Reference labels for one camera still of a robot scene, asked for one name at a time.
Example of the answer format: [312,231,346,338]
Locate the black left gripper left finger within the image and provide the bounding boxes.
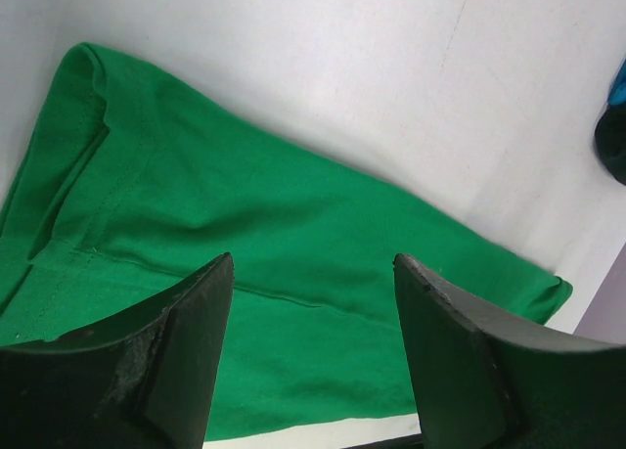
[1,253,234,448]

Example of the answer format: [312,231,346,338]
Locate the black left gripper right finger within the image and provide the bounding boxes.
[394,254,625,448]

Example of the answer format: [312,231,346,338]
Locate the green t-shirt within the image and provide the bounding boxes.
[1,43,572,441]

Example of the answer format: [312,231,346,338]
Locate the folded black t-shirt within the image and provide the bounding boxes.
[594,105,626,185]

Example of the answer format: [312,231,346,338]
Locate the folded blue t-shirt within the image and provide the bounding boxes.
[607,61,626,107]

